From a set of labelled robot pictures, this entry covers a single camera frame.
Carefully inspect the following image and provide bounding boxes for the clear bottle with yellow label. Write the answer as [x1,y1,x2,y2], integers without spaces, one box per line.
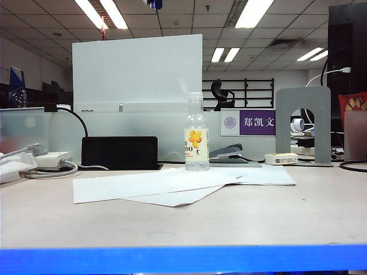
[183,92,210,172]

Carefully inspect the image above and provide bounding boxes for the grey stapler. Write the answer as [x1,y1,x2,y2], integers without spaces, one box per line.
[208,143,249,164]

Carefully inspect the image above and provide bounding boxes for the frosted glass desk partition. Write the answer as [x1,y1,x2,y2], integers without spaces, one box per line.
[0,107,277,164]

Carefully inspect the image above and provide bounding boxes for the black office chair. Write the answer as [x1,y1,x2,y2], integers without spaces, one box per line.
[210,80,236,112]

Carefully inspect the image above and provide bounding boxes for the black rectangular box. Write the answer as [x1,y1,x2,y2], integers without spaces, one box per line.
[81,136,164,171]

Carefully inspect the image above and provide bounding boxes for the large white paper sheet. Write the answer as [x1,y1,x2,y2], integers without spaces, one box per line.
[72,167,244,205]

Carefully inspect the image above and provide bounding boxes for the purple and white name sign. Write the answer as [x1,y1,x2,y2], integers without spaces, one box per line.
[220,109,276,137]

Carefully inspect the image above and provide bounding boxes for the large white board panel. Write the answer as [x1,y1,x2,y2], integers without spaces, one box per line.
[71,33,204,113]

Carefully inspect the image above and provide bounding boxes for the short ceiling light tube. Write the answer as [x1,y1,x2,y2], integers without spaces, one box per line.
[210,47,225,63]
[224,47,240,63]

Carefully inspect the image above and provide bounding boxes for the white and cream power adapter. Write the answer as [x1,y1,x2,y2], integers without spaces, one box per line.
[263,153,299,166]

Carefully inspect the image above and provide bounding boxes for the grey metal arched bookend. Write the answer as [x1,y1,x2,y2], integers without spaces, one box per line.
[275,86,334,167]

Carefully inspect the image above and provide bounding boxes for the small white desk fan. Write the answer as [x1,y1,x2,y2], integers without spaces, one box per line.
[290,119,304,135]

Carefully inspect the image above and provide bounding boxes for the blue table edge strip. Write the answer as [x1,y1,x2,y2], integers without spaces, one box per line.
[0,245,367,273]

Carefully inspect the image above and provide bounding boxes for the white power strip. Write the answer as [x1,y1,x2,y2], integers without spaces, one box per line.
[36,151,74,168]

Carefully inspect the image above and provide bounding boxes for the red hanging ornament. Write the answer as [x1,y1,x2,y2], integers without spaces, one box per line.
[100,15,108,41]

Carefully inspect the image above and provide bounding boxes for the long ceiling light tube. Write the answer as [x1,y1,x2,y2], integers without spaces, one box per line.
[74,0,109,30]
[99,0,128,30]

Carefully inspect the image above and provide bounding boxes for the wide ceiling light panel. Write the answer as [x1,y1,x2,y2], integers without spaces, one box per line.
[234,0,275,29]

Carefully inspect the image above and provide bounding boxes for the grey white plug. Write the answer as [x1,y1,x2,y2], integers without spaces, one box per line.
[27,143,49,157]

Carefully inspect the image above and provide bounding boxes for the slanted ceiling light tube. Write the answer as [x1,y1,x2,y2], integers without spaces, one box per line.
[309,50,329,62]
[296,47,325,62]

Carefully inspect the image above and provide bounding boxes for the frosted pinkish panel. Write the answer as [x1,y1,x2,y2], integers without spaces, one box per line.
[343,111,367,162]

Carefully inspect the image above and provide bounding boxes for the blue triangular trophy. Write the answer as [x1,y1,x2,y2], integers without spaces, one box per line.
[7,66,28,109]

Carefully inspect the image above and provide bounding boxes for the red cushion with gold print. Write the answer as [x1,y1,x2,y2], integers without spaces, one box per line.
[337,92,367,120]

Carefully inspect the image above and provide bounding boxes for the tall black cabinet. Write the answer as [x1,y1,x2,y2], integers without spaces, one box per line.
[327,3,367,141]

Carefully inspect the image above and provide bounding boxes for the black wall shelf rack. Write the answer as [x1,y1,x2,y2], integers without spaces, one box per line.
[202,78,275,109]

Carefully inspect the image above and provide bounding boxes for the thick black curved cable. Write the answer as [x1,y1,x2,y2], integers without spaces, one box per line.
[56,106,89,138]

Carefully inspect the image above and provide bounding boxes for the grey looped power cable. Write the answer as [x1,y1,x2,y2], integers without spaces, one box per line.
[24,159,110,180]

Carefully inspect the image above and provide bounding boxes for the black cable loop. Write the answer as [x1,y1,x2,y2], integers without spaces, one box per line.
[339,160,367,173]

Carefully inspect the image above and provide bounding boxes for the white cable with connector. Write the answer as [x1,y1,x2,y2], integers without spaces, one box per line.
[304,67,352,88]

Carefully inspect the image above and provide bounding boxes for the white power adapter with cable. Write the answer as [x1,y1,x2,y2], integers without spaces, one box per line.
[0,152,38,184]

